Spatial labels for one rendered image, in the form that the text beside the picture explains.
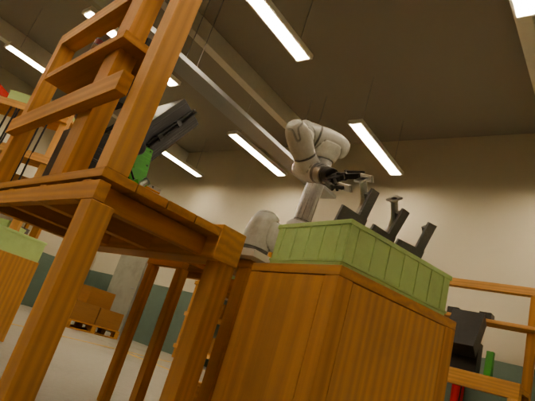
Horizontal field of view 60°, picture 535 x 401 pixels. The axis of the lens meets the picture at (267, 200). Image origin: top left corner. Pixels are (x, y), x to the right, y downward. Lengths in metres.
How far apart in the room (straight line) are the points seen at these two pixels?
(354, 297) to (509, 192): 6.13
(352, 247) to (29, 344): 1.06
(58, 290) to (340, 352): 0.91
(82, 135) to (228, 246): 0.76
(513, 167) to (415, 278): 6.01
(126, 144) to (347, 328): 0.98
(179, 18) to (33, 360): 1.31
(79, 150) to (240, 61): 5.67
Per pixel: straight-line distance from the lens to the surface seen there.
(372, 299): 1.68
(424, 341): 1.92
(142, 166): 2.48
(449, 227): 7.58
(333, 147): 2.61
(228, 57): 7.38
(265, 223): 2.45
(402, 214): 1.95
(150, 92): 1.81
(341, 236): 1.64
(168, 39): 1.92
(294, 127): 2.02
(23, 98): 5.55
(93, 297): 9.10
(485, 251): 7.33
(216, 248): 1.94
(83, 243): 1.65
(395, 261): 1.80
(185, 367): 1.94
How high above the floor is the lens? 0.44
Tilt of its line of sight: 18 degrees up
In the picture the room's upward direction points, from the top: 17 degrees clockwise
